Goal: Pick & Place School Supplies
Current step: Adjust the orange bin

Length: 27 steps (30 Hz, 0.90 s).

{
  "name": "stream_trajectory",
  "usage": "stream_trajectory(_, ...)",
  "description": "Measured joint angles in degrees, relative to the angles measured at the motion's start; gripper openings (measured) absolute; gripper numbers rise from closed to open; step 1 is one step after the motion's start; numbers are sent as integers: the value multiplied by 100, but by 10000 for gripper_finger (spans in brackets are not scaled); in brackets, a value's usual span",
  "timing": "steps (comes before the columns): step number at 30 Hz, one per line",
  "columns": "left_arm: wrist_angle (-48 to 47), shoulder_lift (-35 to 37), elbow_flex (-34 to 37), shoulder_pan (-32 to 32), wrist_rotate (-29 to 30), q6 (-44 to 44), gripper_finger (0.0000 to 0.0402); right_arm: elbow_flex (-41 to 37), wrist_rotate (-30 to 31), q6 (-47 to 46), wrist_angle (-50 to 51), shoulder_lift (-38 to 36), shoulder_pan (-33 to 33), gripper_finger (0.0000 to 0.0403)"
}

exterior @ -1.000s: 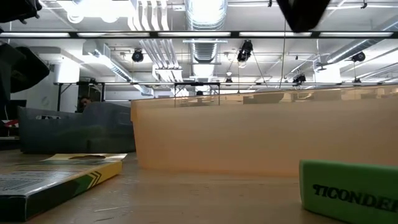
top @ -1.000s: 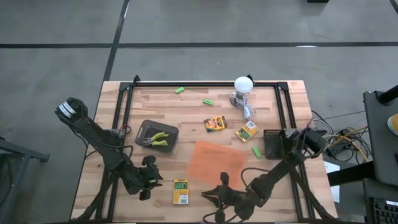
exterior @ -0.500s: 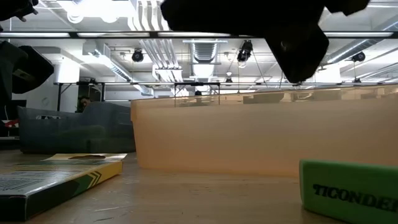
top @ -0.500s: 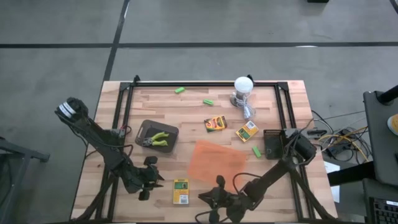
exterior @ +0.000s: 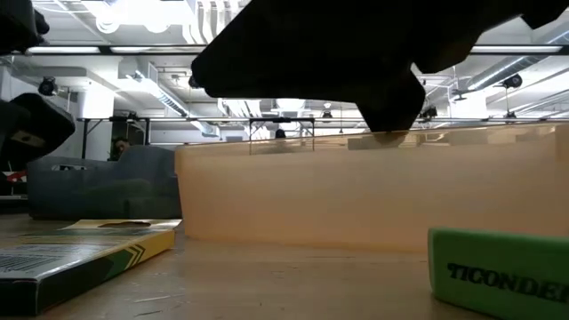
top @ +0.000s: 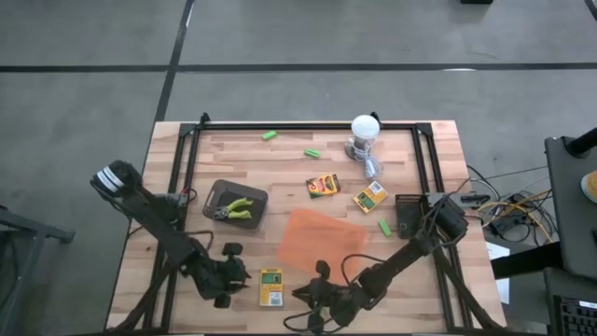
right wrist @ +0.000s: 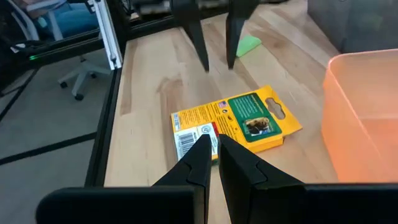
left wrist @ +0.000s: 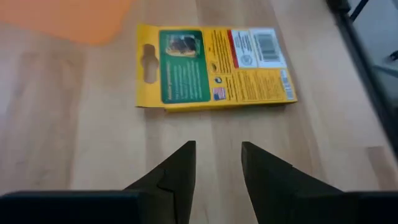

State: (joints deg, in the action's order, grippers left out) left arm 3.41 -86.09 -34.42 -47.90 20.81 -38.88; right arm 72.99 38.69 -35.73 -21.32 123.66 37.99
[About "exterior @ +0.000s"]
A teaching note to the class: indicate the green marker bottom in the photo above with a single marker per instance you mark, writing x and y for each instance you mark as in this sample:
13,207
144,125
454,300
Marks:
489,266

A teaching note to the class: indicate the long metal rail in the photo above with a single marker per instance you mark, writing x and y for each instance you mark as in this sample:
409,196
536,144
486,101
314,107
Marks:
178,119

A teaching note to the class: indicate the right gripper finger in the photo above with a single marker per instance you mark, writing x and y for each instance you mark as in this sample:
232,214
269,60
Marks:
391,111
311,49

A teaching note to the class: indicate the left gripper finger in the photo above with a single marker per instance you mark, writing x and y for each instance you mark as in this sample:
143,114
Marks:
20,24
40,124

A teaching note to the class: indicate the yellow green crayon box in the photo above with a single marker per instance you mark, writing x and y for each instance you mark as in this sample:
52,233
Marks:
66,262

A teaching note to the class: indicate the orange translucent plastic bin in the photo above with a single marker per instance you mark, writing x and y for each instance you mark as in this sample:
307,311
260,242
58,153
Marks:
355,200

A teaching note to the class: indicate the black ceiling-mounted camera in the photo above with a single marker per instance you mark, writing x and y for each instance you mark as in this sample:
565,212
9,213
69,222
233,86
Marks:
513,81
46,85
427,112

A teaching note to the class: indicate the slanted silver duct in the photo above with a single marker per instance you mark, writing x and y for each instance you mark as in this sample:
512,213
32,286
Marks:
498,73

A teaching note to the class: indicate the black metal frame stand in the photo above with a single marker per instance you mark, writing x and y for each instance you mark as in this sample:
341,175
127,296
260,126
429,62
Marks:
281,119

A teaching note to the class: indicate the person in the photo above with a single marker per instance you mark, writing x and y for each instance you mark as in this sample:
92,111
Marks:
280,133
120,146

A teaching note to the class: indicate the long ceiling light bar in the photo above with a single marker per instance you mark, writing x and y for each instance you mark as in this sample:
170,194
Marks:
66,50

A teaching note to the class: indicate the dark grey plastic bin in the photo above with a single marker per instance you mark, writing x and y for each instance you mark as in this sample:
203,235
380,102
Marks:
111,191

